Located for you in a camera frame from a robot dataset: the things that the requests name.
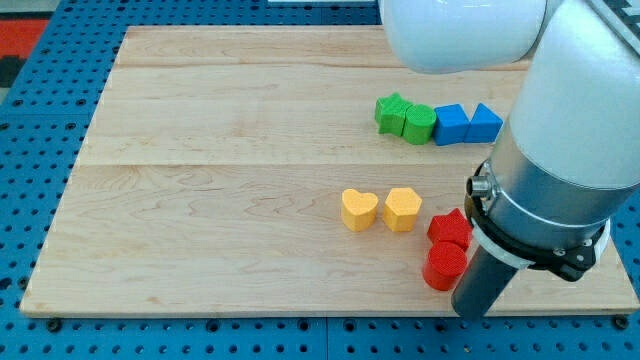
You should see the red star block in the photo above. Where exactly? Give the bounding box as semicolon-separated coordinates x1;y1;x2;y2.
427;208;472;251

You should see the red cylinder block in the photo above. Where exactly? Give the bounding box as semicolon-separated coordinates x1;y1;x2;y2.
422;242;467;291

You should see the blue cube block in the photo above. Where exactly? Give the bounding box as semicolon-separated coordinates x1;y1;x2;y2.
433;104;470;146

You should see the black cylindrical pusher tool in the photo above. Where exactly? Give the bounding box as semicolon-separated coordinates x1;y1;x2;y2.
451;246;518;320

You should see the green cylinder block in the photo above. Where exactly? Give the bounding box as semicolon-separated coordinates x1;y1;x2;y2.
403;104;437;145

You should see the green star block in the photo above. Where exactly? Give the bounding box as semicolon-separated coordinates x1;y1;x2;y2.
374;93;413;136

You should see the yellow heart block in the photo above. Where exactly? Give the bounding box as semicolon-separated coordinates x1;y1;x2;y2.
341;189;379;232

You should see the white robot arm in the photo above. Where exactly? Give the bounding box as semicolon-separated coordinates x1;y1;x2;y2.
379;0;639;318

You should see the blue triangle block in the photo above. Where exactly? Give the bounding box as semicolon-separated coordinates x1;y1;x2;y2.
464;103;503;143

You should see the yellow hexagon block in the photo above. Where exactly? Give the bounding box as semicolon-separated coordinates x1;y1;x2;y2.
382;188;422;232

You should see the wooden board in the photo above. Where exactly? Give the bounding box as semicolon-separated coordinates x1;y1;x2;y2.
19;24;640;319

